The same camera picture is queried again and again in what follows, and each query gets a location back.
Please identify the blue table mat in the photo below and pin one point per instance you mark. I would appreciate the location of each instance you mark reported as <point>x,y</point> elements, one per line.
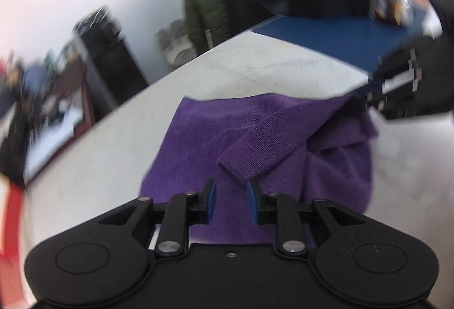
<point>337,39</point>

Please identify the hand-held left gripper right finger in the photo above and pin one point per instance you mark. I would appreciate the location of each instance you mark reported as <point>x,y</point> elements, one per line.
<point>252,204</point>

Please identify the blue grey bag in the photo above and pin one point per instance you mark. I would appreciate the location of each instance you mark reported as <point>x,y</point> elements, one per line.
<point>33,78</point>

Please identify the brown wooden desk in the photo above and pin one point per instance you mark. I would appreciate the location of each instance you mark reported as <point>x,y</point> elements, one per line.
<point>74,96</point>

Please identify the purple towel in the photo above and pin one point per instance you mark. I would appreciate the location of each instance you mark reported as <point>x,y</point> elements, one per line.
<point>198,138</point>

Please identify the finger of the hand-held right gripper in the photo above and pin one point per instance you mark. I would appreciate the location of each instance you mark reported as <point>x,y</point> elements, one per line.
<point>360,98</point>

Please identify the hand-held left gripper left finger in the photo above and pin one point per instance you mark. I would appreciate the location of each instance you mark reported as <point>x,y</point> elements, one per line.
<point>211,201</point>

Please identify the black cabinet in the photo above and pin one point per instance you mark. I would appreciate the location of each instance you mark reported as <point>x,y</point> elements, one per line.
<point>110,53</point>

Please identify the person's right forearm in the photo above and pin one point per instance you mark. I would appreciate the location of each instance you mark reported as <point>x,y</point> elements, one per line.
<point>443,4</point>

